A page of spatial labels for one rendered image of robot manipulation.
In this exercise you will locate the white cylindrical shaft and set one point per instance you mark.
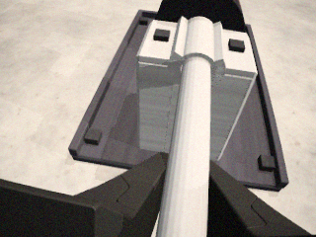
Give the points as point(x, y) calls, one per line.
point(185, 192)

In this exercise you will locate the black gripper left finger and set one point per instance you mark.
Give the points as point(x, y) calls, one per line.
point(125, 206)

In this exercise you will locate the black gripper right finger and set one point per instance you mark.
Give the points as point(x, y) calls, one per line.
point(234, 211)

